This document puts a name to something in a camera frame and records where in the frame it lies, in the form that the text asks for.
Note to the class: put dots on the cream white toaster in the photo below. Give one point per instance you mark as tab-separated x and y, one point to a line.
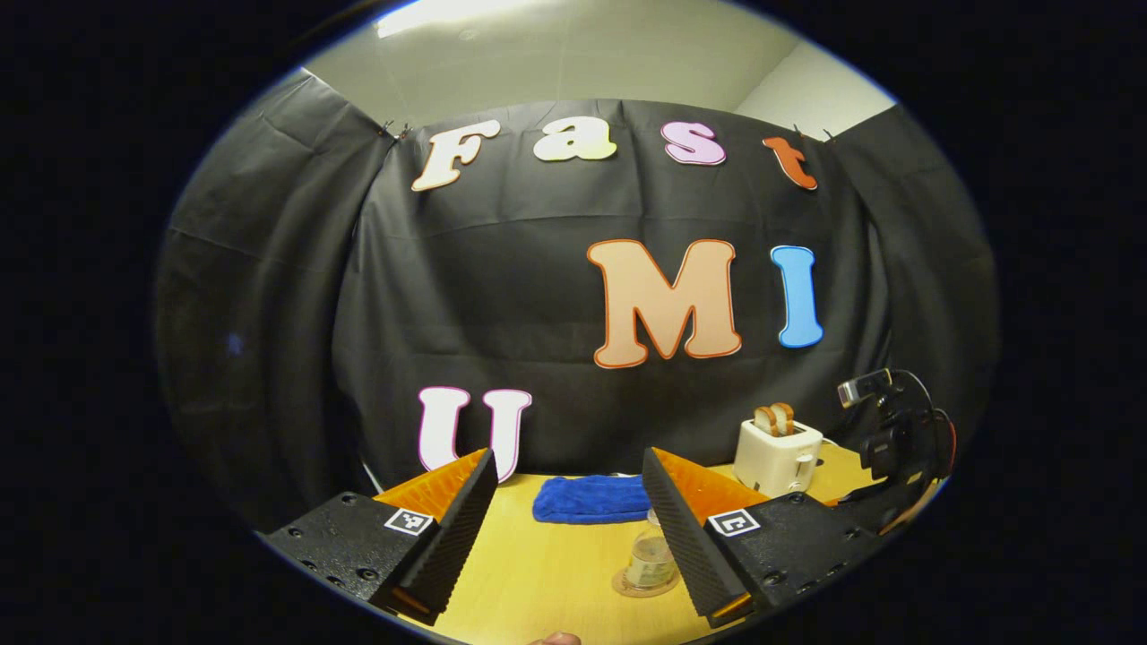
771	461

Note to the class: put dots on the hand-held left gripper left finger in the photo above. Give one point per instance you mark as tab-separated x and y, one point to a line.
461	528

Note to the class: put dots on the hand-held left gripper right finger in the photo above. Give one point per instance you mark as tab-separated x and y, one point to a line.
681	537

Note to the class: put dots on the clear water bottle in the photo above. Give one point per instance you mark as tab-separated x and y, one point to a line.
647	560

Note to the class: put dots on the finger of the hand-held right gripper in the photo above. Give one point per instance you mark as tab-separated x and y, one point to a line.
883	506

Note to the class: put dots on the round cork coaster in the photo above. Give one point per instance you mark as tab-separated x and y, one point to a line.
623	584

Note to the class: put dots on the blue towel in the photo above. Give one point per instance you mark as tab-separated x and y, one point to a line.
582	500

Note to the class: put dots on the toast slice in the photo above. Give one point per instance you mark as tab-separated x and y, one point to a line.
765	421
785	417

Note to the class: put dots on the black backdrop cloth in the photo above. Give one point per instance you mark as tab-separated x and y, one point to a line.
502	296

